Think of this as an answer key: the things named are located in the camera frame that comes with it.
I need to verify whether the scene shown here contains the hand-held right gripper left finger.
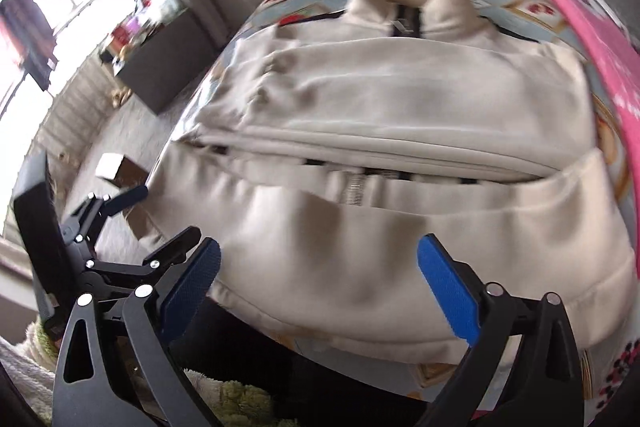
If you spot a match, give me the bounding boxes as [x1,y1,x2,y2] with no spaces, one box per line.
[52,234,223,427]

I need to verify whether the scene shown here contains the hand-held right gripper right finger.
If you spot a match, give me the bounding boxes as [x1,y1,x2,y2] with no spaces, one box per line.
[415,234,586,427]

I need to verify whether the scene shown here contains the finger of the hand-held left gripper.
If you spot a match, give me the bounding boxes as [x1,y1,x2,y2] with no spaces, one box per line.
[65,184,150,253]
[95,227,202,300]

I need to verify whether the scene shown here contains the cream jacket with black trim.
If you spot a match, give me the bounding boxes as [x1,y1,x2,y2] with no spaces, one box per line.
[125,0,640,360]

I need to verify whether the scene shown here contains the person's left forearm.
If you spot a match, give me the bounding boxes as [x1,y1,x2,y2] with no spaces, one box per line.
[0,317,66,427]

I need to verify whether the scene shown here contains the small cardboard box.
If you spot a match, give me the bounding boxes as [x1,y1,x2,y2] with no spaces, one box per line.
[95,153,151,190]

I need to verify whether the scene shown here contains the person's green fuzzy robe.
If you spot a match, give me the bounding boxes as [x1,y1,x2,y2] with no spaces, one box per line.
[185,367,281,427]

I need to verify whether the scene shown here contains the grey cabinet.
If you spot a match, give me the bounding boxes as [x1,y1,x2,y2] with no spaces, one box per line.
[116,7,221,115]

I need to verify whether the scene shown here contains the person's black pants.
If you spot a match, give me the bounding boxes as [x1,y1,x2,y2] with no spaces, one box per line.
[190,307,436,427]

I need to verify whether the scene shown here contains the dark hanging garment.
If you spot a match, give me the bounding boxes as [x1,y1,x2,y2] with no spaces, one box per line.
[0,0,56,90]

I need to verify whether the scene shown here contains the pink floral blanket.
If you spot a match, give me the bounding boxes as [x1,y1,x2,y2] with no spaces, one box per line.
[507,0,640,408]

